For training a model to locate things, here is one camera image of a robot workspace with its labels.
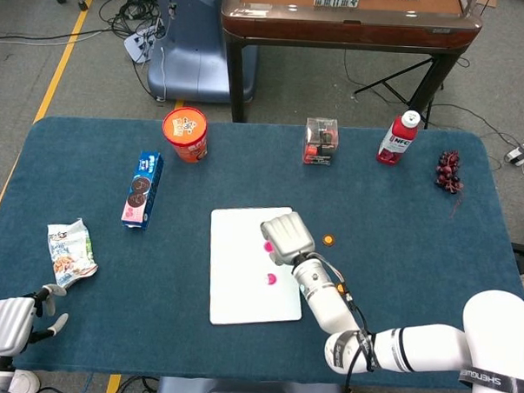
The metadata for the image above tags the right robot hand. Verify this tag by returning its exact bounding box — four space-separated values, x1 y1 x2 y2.
258 210 320 269

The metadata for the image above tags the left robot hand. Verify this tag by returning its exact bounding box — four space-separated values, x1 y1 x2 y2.
0 282 71 359

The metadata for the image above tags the white magnetic board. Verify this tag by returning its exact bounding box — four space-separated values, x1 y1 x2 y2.
206 203 308 330

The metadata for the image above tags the white snack bag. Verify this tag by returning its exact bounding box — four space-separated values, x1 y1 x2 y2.
44 216 102 291

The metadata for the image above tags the clear coffee capsule box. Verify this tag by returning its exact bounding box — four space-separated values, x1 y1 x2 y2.
302 117 341 168

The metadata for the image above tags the red juice bottle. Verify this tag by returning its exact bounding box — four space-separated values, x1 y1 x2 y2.
375 109 421 167

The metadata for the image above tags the orange instant noodle cup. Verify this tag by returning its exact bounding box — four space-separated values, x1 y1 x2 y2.
160 106 210 166

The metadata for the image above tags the blue cookie box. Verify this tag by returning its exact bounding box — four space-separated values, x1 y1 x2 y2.
120 150 166 232

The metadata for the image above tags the dark purple grape bunch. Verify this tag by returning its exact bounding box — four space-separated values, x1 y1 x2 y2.
433 150 468 219

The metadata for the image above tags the black tripod stand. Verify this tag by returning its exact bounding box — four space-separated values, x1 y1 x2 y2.
351 52 448 131

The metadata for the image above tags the blue grey machine base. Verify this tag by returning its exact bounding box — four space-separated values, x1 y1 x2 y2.
145 0 261 107

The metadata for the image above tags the brown mahjong table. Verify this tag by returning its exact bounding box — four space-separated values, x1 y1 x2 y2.
216 0 485 134

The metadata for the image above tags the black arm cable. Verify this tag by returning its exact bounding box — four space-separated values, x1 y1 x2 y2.
312 253 385 393

